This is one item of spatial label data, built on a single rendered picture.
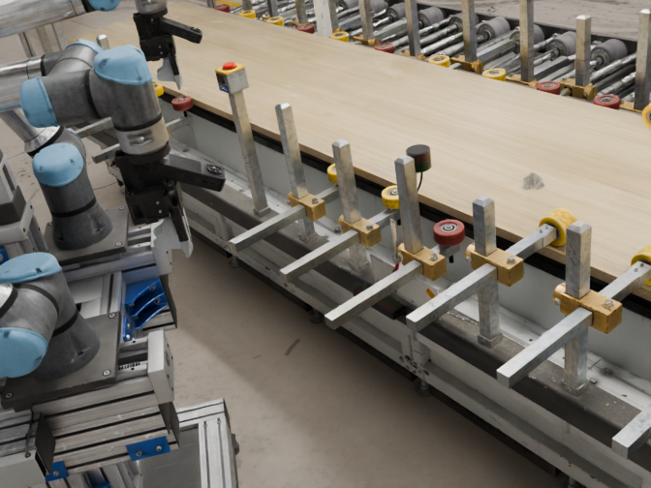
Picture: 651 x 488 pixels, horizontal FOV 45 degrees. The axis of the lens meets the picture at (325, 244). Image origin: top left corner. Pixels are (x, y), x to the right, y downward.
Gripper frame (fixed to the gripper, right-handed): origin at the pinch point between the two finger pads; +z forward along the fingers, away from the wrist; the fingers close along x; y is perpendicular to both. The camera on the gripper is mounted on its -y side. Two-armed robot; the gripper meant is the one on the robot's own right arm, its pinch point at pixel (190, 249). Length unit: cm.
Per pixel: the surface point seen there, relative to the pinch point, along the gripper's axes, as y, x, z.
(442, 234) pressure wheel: -57, -49, 41
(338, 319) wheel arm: -25, -31, 46
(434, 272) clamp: -52, -42, 47
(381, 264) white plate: -42, -60, 53
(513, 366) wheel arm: -53, 9, 36
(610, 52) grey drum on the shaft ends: -158, -157, 48
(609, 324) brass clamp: -76, 2, 38
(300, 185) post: -26, -93, 42
